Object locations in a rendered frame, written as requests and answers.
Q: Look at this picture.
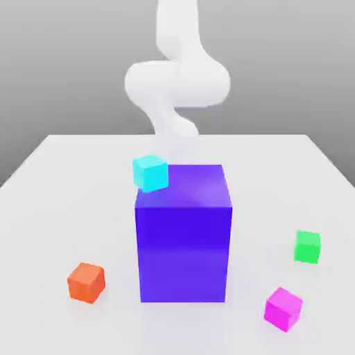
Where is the large purple box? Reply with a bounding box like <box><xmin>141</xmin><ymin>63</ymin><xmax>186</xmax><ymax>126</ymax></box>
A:
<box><xmin>134</xmin><ymin>164</ymin><xmax>233</xmax><ymax>304</ymax></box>

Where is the small cyan cube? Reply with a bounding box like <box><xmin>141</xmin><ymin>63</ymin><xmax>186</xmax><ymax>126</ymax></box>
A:
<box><xmin>132</xmin><ymin>154</ymin><xmax>170</xmax><ymax>193</ymax></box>

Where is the small magenta cube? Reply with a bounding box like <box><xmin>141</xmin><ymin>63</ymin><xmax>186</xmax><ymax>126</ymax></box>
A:
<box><xmin>263</xmin><ymin>286</ymin><xmax>304</xmax><ymax>333</ymax></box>

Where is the small green cube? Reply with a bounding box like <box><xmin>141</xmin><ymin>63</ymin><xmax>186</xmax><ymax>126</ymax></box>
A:
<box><xmin>293</xmin><ymin>230</ymin><xmax>322</xmax><ymax>265</ymax></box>

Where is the small orange cube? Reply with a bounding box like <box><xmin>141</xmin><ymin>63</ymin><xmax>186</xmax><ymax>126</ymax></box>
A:
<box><xmin>67</xmin><ymin>261</ymin><xmax>107</xmax><ymax>305</ymax></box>

